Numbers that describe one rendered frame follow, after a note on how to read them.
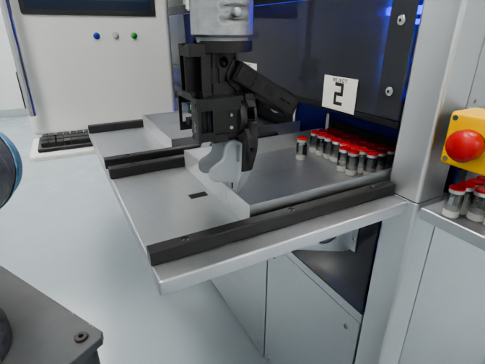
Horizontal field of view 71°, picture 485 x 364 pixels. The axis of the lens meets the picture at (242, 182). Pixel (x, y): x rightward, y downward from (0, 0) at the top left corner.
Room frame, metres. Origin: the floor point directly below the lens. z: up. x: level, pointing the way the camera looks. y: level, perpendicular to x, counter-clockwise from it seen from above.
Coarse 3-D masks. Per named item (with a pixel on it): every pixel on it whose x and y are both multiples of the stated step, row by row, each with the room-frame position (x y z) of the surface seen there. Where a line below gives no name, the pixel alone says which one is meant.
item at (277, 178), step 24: (264, 144) 0.71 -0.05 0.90; (288, 144) 0.74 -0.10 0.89; (192, 168) 0.59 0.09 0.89; (264, 168) 0.62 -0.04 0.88; (288, 168) 0.62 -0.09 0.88; (312, 168) 0.62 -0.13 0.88; (216, 192) 0.50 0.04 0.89; (240, 192) 0.51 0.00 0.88; (264, 192) 0.51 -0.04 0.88; (288, 192) 0.51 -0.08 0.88; (312, 192) 0.45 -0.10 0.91; (336, 192) 0.47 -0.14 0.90; (240, 216) 0.42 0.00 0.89
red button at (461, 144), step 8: (456, 136) 0.41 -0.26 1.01; (464, 136) 0.40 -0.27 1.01; (472, 136) 0.39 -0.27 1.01; (480, 136) 0.40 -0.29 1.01; (448, 144) 0.41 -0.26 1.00; (456, 144) 0.40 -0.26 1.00; (464, 144) 0.39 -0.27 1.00; (472, 144) 0.39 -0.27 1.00; (480, 144) 0.39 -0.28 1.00; (448, 152) 0.41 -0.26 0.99; (456, 152) 0.40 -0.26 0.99; (464, 152) 0.39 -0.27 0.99; (472, 152) 0.39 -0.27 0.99; (480, 152) 0.39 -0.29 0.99; (456, 160) 0.40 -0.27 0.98; (464, 160) 0.39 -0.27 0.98
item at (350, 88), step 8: (328, 80) 0.66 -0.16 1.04; (336, 80) 0.64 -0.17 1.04; (344, 80) 0.63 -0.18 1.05; (352, 80) 0.61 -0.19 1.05; (328, 88) 0.66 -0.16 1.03; (336, 88) 0.64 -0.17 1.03; (344, 88) 0.63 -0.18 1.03; (352, 88) 0.61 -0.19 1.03; (328, 96) 0.66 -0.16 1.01; (336, 96) 0.64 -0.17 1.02; (344, 96) 0.62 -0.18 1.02; (352, 96) 0.61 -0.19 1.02; (328, 104) 0.66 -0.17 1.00; (344, 104) 0.62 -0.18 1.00; (352, 104) 0.60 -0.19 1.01; (344, 112) 0.62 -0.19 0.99; (352, 112) 0.60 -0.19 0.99
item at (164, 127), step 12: (144, 120) 0.91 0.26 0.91; (156, 120) 0.94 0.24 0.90; (168, 120) 0.96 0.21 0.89; (264, 120) 1.00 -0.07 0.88; (156, 132) 0.81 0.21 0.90; (168, 132) 0.87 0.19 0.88; (180, 132) 0.87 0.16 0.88; (264, 132) 0.81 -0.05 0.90; (288, 132) 0.84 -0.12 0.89; (168, 144) 0.72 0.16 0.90; (180, 144) 0.71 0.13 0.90
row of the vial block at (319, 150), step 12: (312, 132) 0.71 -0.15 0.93; (312, 144) 0.71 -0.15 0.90; (324, 144) 0.67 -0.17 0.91; (336, 144) 0.65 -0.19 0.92; (348, 144) 0.63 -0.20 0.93; (324, 156) 0.67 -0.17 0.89; (336, 156) 0.65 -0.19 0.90; (360, 156) 0.59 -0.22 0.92; (372, 156) 0.57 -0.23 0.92; (360, 168) 0.59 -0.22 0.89; (372, 168) 0.57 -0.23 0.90
